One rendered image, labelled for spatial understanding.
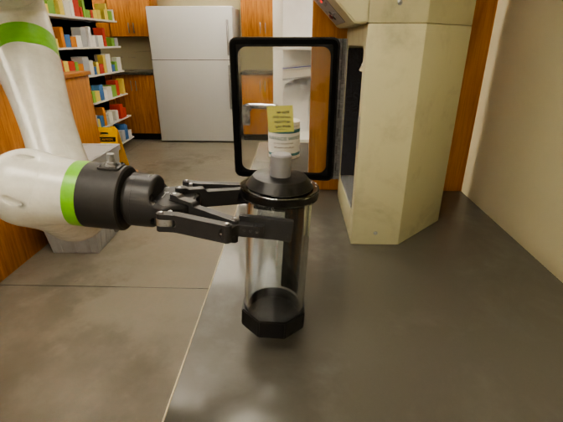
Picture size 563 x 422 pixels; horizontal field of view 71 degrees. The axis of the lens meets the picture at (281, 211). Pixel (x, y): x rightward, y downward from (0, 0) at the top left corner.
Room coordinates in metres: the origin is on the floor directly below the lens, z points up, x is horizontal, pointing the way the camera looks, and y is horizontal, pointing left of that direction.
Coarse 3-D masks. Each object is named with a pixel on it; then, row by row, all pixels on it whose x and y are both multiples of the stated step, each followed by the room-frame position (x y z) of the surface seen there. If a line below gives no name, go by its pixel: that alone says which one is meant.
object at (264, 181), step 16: (272, 160) 0.50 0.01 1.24; (288, 160) 0.50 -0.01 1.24; (256, 176) 0.50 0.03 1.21; (272, 176) 0.50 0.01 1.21; (288, 176) 0.50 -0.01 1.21; (304, 176) 0.51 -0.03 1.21; (256, 192) 0.47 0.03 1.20; (272, 192) 0.46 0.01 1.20; (288, 192) 0.47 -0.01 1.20; (304, 192) 0.48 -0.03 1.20
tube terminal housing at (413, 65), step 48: (384, 0) 0.82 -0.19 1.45; (432, 0) 0.82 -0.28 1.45; (384, 48) 0.82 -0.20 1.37; (432, 48) 0.84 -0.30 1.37; (384, 96) 0.82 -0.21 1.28; (432, 96) 0.86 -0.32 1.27; (384, 144) 0.82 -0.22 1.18; (432, 144) 0.88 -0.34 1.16; (384, 192) 0.82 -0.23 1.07; (432, 192) 0.91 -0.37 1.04; (384, 240) 0.82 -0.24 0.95
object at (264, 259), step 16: (256, 208) 0.47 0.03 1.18; (272, 208) 0.45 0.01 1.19; (288, 208) 0.45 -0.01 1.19; (304, 208) 0.48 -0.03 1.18; (304, 224) 0.48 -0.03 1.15; (256, 240) 0.47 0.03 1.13; (272, 240) 0.46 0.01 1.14; (304, 240) 0.48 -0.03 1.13; (256, 256) 0.47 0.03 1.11; (272, 256) 0.46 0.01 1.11; (288, 256) 0.46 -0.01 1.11; (304, 256) 0.48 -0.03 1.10; (256, 272) 0.47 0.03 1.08; (272, 272) 0.46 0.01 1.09; (288, 272) 0.46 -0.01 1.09; (304, 272) 0.49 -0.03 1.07; (256, 288) 0.47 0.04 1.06; (272, 288) 0.46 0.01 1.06; (288, 288) 0.47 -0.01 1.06; (304, 288) 0.50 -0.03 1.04; (256, 304) 0.47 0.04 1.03; (272, 304) 0.46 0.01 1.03; (288, 304) 0.47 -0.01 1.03; (272, 320) 0.46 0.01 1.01
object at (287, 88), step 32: (256, 64) 1.16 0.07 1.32; (288, 64) 1.15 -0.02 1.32; (320, 64) 1.13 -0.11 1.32; (256, 96) 1.16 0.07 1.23; (288, 96) 1.15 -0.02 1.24; (320, 96) 1.13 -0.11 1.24; (256, 128) 1.16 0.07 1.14; (288, 128) 1.15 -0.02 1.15; (320, 128) 1.13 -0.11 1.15; (256, 160) 1.16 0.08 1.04; (320, 160) 1.13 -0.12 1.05
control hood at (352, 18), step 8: (328, 0) 0.90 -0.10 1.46; (336, 0) 0.82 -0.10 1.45; (344, 0) 0.82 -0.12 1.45; (352, 0) 0.82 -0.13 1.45; (360, 0) 0.82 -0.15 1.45; (368, 0) 0.82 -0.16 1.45; (336, 8) 0.89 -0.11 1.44; (344, 8) 0.82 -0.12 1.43; (352, 8) 0.82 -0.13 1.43; (360, 8) 0.82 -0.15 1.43; (368, 8) 0.82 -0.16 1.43; (344, 16) 0.87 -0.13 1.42; (352, 16) 0.82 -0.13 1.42; (360, 16) 0.82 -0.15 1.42; (368, 16) 0.82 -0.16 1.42; (344, 24) 0.96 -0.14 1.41; (352, 24) 0.88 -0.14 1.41; (360, 24) 0.88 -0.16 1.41
